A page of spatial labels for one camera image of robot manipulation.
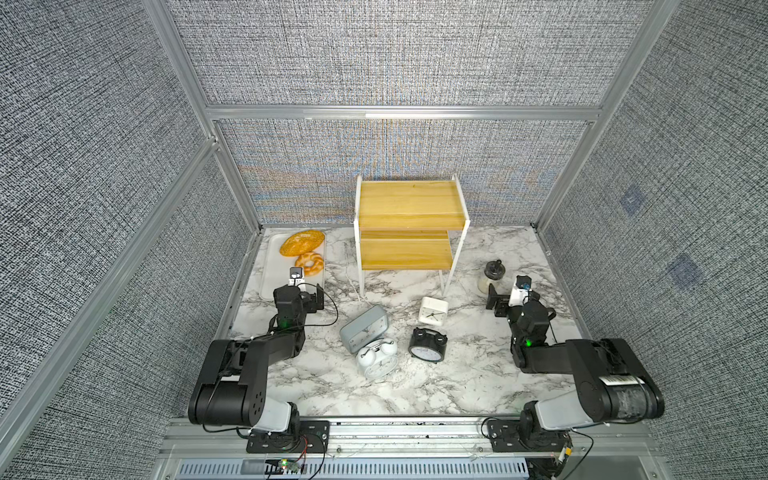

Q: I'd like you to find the grey square alarm clock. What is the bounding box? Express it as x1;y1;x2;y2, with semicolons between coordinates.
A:
340;305;389;354

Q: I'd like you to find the small white square alarm clock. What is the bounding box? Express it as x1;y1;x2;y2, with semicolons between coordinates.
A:
418;297;449;326

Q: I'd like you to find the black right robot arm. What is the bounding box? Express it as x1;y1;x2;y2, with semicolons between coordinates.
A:
486;277;665;452

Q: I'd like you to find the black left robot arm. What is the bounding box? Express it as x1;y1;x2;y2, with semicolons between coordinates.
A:
187;285;325;433

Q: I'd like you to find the black twin-bell alarm clock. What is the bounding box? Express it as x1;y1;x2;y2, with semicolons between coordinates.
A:
408;327;448;363

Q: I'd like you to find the white twin-bell alarm clock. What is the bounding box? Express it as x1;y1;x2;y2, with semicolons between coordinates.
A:
356;338;398;381

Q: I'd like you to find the glass jar with black lid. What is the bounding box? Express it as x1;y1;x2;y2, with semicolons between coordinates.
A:
477;259;506;295

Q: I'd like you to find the white rectangular tray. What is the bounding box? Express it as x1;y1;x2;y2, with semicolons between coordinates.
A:
259;231;325;300

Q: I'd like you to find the oval brown bread loaf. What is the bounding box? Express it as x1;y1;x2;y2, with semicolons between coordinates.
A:
279;230;325;257

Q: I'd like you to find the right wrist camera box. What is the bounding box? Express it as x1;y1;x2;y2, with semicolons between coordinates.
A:
508;275;532;307

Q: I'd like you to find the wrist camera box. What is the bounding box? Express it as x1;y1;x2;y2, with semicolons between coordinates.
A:
508;275;532;307
288;266;305;286

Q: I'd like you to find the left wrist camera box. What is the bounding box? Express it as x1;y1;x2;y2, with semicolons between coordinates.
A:
288;266;305;286

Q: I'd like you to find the wooden two-tier white-frame shelf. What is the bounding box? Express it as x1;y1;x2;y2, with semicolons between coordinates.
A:
353;176;471;296

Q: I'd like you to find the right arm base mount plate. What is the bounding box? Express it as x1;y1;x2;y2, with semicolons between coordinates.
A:
481;417;571;454

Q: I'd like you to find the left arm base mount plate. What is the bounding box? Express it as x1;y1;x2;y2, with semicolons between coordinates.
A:
246;420;331;454

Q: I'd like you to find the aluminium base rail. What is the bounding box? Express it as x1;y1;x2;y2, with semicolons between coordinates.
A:
150;415;673;479

